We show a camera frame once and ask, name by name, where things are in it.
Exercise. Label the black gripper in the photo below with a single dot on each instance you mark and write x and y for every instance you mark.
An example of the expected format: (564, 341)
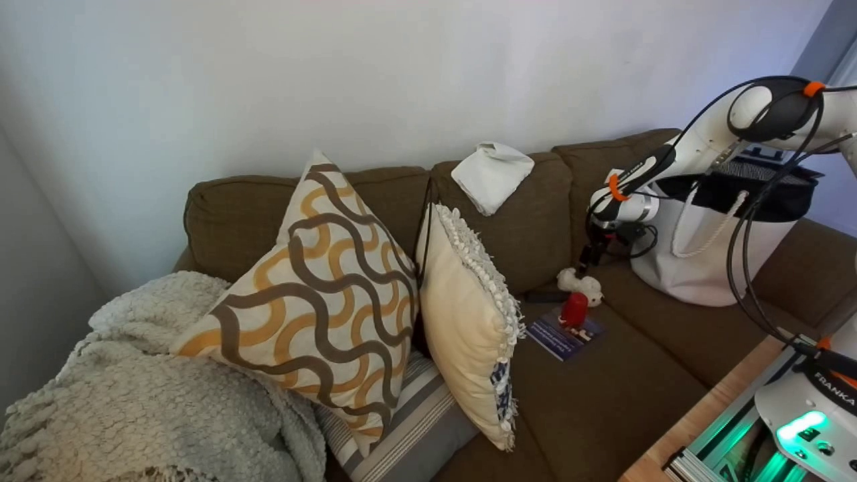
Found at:
(614, 235)

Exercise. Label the white plush toy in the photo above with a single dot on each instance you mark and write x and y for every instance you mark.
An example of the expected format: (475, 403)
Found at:
(586, 286)

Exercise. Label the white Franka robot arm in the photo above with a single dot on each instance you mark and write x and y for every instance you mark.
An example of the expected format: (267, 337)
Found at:
(713, 136)

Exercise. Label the brown fabric sofa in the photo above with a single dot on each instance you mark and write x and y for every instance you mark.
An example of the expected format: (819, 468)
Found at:
(618, 391)

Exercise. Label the purple printed booklet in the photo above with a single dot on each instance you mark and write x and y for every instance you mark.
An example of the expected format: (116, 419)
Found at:
(558, 337)

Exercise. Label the white folded cloth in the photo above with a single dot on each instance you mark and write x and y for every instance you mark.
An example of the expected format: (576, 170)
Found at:
(492, 174)

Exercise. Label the cream blue fringed pillow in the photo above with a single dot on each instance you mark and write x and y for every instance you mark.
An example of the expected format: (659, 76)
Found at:
(464, 321)

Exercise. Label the wooden table board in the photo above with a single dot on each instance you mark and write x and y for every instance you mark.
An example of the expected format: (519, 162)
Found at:
(705, 409)

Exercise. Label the grey striped pillow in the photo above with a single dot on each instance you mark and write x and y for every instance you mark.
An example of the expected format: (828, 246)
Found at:
(405, 428)

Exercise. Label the brown yellow wavy pattern pillow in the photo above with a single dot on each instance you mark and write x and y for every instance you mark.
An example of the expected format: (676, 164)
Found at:
(323, 302)

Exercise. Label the grey knitted blanket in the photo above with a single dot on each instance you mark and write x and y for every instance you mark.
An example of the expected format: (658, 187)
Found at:
(144, 403)

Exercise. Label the aluminium frame with green light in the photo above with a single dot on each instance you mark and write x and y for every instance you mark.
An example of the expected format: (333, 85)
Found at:
(726, 444)

